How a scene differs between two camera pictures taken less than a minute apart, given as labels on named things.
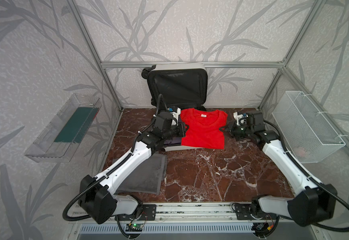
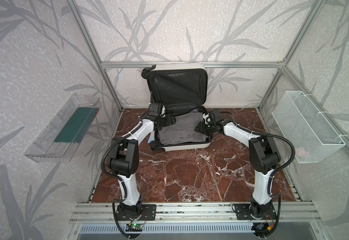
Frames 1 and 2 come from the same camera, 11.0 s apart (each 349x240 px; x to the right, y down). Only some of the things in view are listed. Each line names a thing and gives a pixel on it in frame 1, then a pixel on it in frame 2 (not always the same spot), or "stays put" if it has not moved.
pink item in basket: (301, 152) stays put
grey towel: (147, 178) to (183, 130)
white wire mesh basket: (310, 138) stays put
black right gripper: (232, 128) to (202, 127)
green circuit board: (134, 227) stays put
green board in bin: (76, 126) stays put
